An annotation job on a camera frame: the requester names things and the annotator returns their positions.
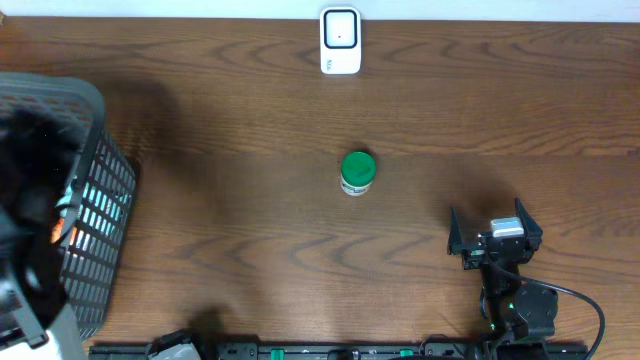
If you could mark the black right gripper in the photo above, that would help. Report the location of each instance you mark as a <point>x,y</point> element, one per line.
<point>473,255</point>

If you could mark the green lid white jar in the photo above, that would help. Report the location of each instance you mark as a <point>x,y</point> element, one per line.
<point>358,172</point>

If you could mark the teal wet wipes pack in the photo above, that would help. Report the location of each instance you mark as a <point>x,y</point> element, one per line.
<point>102,211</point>

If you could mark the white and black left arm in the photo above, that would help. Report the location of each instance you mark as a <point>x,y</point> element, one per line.
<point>38,155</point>

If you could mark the white barcode scanner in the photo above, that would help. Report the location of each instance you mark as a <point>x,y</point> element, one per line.
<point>340,40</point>

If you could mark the grey plastic basket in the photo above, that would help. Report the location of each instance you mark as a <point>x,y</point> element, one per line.
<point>89,269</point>

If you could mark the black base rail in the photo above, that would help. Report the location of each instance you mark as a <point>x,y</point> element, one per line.
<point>439,349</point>

